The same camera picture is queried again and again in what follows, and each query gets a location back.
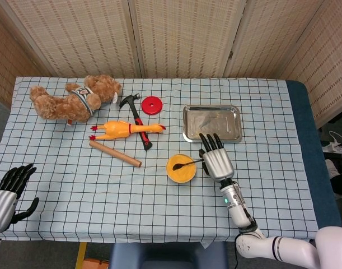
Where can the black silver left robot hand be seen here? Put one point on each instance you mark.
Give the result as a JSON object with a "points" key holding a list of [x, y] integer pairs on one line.
{"points": [[2, 204]]}

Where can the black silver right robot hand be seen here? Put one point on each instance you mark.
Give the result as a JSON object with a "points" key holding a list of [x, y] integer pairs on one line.
{"points": [[218, 164]]}

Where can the black spoon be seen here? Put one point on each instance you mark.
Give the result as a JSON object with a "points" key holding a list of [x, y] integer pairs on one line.
{"points": [[177, 166]]}

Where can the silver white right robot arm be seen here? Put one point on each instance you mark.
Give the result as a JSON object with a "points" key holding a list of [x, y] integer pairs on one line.
{"points": [[238, 207]]}

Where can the yellow bowl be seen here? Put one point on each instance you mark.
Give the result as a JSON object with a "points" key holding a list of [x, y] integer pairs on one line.
{"points": [[182, 175]]}

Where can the rectangular steel tray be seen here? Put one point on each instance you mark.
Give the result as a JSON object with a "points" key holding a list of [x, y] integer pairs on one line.
{"points": [[212, 120]]}

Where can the red disc with hole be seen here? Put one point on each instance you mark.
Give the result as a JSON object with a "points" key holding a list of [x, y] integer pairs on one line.
{"points": [[156, 107]]}

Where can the yellow strip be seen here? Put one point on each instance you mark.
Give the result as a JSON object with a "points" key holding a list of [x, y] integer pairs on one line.
{"points": [[80, 255]]}

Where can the blue padded table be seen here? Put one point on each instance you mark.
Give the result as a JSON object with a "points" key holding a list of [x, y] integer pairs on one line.
{"points": [[302, 117]]}

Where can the black red claw hammer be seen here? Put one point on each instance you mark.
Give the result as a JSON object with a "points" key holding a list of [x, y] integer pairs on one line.
{"points": [[135, 110]]}

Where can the light blue checked tablecloth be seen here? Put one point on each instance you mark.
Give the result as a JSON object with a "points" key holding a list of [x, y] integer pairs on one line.
{"points": [[103, 196]]}

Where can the brown cardboard tube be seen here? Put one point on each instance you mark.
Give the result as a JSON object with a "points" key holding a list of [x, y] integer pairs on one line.
{"points": [[114, 153]]}

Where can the blue chair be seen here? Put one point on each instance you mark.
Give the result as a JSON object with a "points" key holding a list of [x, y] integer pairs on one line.
{"points": [[168, 256]]}

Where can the yellow rubber chicken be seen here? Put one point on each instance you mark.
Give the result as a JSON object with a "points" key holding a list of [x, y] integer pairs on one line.
{"points": [[114, 129]]}

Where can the orange box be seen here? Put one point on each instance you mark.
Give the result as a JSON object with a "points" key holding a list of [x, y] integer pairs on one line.
{"points": [[96, 264]]}

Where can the white shoe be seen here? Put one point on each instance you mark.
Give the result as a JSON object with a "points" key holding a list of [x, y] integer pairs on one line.
{"points": [[332, 168]]}

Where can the white power adapter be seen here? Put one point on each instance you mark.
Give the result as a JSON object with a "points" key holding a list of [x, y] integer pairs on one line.
{"points": [[334, 147]]}

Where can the brown teddy bear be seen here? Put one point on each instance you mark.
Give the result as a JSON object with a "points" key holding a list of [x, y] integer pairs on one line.
{"points": [[67, 103]]}

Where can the beige woven folding screen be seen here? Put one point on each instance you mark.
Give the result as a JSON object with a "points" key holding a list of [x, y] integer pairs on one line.
{"points": [[182, 36]]}

